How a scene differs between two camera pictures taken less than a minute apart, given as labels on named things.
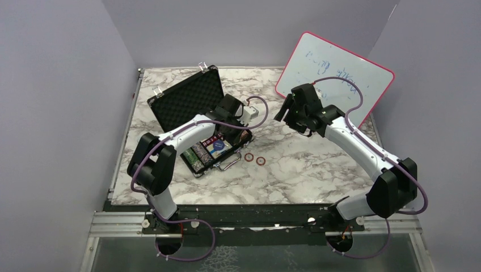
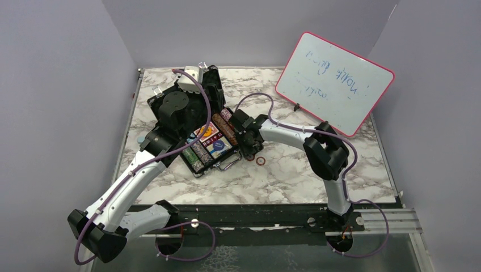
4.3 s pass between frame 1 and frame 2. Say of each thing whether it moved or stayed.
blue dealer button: stayed
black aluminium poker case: stayed
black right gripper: moved
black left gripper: moved
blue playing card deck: stayed
